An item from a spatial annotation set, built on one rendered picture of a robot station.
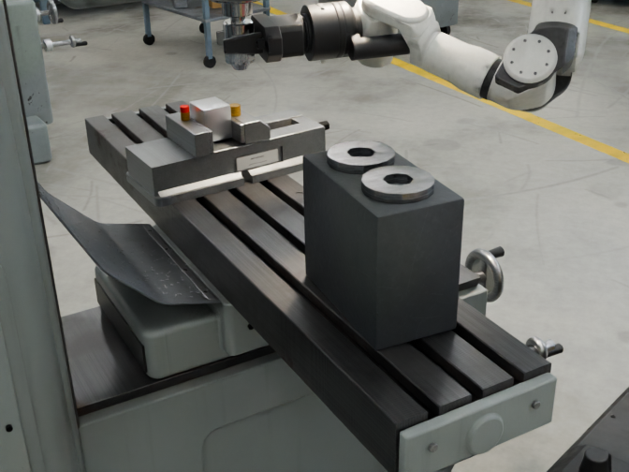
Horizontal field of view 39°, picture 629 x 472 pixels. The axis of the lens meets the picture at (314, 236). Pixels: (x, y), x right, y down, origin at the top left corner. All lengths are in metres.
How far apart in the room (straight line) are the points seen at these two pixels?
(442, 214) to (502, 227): 2.57
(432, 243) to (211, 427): 0.59
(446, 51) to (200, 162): 0.46
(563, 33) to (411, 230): 0.46
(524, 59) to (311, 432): 0.75
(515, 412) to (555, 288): 2.15
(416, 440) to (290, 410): 0.60
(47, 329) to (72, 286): 2.05
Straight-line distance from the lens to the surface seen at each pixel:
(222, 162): 1.57
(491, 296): 1.90
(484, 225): 3.64
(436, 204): 1.07
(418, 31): 1.42
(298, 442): 1.64
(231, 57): 1.42
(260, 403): 1.54
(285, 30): 1.40
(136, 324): 1.43
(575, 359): 2.88
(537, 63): 1.36
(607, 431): 1.65
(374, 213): 1.04
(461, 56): 1.41
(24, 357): 1.27
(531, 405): 1.12
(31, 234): 1.22
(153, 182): 1.52
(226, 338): 1.42
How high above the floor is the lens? 1.59
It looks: 27 degrees down
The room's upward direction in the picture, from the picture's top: 1 degrees counter-clockwise
